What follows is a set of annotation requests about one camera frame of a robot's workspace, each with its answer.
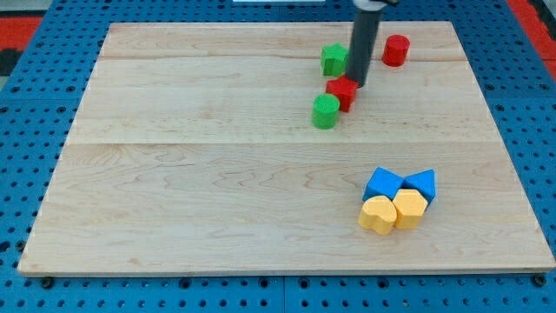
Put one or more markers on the white rod mount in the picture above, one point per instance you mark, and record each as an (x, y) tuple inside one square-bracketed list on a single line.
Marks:
[(374, 4)]

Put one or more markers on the red cylinder block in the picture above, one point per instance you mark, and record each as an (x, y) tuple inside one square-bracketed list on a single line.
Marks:
[(395, 50)]

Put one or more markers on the yellow heart block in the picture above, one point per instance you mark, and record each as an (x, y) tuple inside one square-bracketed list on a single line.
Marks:
[(378, 214)]

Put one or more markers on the light wooden board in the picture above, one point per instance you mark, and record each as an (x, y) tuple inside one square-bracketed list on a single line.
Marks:
[(192, 153)]

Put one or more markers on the blue cube block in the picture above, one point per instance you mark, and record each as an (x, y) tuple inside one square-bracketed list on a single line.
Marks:
[(383, 182)]

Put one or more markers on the blue triangle block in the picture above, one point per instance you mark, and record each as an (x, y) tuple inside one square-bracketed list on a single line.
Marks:
[(424, 182)]

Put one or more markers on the green cylinder block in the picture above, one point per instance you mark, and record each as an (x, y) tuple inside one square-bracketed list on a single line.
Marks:
[(325, 111)]

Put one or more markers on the green star block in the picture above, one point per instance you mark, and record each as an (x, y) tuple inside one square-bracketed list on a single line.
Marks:
[(333, 60)]

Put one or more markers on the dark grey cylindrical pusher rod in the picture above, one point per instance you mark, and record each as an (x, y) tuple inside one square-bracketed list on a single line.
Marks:
[(362, 40)]

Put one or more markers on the red star block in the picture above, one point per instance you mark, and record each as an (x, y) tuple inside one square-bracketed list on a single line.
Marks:
[(345, 90)]

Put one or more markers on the yellow hexagon block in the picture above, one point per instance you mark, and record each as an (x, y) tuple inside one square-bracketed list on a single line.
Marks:
[(410, 207)]

